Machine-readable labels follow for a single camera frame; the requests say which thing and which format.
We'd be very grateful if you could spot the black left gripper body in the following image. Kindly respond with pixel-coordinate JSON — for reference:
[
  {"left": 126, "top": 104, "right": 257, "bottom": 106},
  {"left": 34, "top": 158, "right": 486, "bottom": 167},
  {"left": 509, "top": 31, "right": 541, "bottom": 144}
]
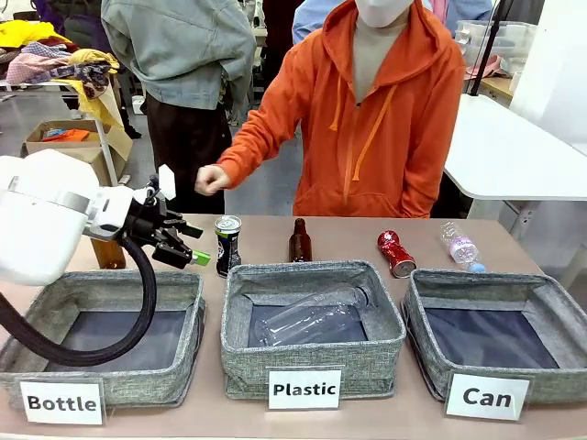
[{"left": 119, "top": 185, "right": 185, "bottom": 259}]

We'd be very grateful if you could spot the person's right forearm orange sleeve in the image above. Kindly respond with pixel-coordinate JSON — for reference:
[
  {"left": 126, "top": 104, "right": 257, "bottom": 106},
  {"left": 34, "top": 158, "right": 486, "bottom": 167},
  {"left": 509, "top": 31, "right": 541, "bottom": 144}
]
[{"left": 215, "top": 105, "right": 305, "bottom": 192}]

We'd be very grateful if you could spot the dark crushed drink can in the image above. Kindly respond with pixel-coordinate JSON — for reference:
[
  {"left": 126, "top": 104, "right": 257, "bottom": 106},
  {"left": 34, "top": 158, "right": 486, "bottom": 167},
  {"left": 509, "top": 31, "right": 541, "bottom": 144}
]
[{"left": 214, "top": 214, "right": 243, "bottom": 280}]

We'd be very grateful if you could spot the grey fabric basket plastic label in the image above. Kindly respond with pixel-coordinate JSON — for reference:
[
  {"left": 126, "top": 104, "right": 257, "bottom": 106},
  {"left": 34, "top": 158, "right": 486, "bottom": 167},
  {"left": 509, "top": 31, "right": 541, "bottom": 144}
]
[{"left": 220, "top": 260, "right": 407, "bottom": 401}]

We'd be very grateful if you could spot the grey fabric basket bottle label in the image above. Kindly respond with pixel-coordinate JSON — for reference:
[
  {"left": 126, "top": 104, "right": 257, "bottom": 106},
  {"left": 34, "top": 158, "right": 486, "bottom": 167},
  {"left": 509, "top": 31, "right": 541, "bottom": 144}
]
[{"left": 0, "top": 269, "right": 206, "bottom": 410}]

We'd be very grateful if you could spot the red crushed drink can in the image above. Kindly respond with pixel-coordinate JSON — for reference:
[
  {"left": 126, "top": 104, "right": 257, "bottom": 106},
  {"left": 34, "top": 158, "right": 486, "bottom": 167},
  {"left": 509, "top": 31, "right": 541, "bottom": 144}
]
[{"left": 376, "top": 229, "right": 418, "bottom": 279}]

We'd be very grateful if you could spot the grey fabric basket can label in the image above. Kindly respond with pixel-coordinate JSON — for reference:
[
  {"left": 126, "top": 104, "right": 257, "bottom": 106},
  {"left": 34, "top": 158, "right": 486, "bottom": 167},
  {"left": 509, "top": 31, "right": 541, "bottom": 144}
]
[{"left": 401, "top": 268, "right": 587, "bottom": 405}]

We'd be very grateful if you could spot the white sign reading Can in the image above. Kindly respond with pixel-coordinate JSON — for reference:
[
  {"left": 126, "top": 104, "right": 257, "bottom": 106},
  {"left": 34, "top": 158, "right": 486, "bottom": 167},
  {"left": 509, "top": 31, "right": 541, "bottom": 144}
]
[{"left": 445, "top": 372, "right": 531, "bottom": 422}]

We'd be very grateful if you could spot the person's right hand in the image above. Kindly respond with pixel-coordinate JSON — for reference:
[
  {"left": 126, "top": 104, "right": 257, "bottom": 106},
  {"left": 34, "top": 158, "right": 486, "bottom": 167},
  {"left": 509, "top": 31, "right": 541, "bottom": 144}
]
[{"left": 194, "top": 164, "right": 230, "bottom": 197}]

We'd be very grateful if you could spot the amber glass bottle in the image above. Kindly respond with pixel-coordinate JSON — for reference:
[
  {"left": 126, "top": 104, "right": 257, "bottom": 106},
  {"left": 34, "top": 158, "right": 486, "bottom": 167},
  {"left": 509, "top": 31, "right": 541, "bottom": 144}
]
[{"left": 90, "top": 236, "right": 127, "bottom": 270}]

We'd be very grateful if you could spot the open cardboard box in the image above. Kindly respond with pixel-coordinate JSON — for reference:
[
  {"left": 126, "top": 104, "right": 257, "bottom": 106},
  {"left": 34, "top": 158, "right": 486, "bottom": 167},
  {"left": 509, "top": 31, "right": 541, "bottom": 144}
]
[{"left": 20, "top": 119, "right": 135, "bottom": 187}]

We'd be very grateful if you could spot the white clothes table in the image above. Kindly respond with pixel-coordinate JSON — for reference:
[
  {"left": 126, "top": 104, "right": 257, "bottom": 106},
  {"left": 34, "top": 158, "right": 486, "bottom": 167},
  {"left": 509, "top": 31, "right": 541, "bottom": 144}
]
[{"left": 0, "top": 77, "right": 121, "bottom": 187}]

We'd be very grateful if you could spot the brown glass bottle with neck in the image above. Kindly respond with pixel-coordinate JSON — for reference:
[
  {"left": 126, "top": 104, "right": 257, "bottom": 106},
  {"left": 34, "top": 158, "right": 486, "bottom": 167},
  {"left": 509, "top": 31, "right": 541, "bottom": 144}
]
[{"left": 288, "top": 218, "right": 314, "bottom": 263}]

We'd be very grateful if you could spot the orange cloth in box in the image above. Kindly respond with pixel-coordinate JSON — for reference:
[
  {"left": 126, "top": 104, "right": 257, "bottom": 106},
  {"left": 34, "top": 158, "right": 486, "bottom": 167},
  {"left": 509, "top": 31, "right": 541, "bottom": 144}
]
[{"left": 43, "top": 128, "right": 92, "bottom": 143}]

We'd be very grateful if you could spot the large clear plastic bottle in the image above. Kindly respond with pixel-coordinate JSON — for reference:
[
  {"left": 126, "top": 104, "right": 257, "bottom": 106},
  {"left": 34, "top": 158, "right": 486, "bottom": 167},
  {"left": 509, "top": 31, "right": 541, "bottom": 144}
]
[{"left": 253, "top": 282, "right": 371, "bottom": 345}]

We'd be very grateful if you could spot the person in grey jacket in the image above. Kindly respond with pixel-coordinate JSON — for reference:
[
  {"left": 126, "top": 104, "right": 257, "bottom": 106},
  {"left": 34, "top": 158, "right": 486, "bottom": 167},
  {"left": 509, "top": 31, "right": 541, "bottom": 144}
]
[{"left": 100, "top": 0, "right": 258, "bottom": 215}]

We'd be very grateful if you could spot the white sign reading Plastic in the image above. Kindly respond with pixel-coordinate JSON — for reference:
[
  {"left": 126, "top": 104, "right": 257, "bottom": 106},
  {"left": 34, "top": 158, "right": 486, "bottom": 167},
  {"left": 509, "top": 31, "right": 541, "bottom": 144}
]
[{"left": 267, "top": 368, "right": 343, "bottom": 411}]

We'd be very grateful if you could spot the pile of colourful clothes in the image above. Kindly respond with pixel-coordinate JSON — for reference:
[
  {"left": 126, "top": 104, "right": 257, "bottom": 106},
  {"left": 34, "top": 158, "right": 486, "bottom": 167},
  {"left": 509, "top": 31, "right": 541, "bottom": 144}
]
[{"left": 0, "top": 18, "right": 121, "bottom": 129}]

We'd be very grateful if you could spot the white sign reading Bottle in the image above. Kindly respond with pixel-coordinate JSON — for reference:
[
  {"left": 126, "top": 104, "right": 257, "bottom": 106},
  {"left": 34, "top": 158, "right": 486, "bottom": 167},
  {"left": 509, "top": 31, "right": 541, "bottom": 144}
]
[{"left": 18, "top": 379, "right": 106, "bottom": 425}]

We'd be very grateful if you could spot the person in orange hoodie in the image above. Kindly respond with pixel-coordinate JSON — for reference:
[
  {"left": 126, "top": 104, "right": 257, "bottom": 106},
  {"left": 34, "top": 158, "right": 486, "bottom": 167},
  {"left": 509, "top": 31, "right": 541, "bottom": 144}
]
[{"left": 215, "top": 0, "right": 468, "bottom": 219}]

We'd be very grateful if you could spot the person in blue shirt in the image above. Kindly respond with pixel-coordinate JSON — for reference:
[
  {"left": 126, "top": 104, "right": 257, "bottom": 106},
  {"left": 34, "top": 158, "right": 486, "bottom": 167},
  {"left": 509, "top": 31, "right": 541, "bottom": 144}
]
[{"left": 292, "top": 0, "right": 343, "bottom": 46}]

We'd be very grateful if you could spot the crushed clear bottle pink label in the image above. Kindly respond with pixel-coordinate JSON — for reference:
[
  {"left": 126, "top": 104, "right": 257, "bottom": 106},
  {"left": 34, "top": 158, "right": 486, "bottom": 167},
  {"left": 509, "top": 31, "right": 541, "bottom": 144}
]
[{"left": 439, "top": 221, "right": 486, "bottom": 274}]

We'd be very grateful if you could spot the white face mask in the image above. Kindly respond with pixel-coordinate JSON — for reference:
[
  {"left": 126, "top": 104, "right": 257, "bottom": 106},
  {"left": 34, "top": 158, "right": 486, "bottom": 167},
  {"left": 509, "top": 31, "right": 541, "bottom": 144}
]
[{"left": 355, "top": 0, "right": 410, "bottom": 28}]

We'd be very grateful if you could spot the white side table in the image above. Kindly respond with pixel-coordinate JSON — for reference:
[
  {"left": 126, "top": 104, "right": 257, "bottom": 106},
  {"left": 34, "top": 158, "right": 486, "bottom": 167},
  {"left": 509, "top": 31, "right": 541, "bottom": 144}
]
[{"left": 441, "top": 93, "right": 587, "bottom": 221}]

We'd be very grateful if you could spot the black slanted pole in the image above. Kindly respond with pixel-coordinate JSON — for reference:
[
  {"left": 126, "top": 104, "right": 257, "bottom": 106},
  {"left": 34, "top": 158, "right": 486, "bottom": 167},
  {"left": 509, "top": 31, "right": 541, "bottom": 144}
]
[{"left": 469, "top": 0, "right": 506, "bottom": 97}]

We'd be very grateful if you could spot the clear plastic storage bin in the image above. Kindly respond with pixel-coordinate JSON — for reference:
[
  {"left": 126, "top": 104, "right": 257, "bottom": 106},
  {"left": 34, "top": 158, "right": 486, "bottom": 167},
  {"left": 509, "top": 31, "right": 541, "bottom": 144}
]
[{"left": 453, "top": 19, "right": 538, "bottom": 77}]

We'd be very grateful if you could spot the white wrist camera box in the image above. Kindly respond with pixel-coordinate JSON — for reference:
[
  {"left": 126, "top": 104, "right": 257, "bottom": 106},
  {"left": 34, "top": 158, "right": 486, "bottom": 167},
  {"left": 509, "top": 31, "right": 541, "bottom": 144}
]
[{"left": 150, "top": 163, "right": 178, "bottom": 202}]

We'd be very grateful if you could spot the black corrugated cable hose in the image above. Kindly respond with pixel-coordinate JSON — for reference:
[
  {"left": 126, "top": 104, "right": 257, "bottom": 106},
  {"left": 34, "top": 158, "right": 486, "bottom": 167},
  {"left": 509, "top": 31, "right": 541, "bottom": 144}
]
[{"left": 0, "top": 231, "right": 159, "bottom": 368}]

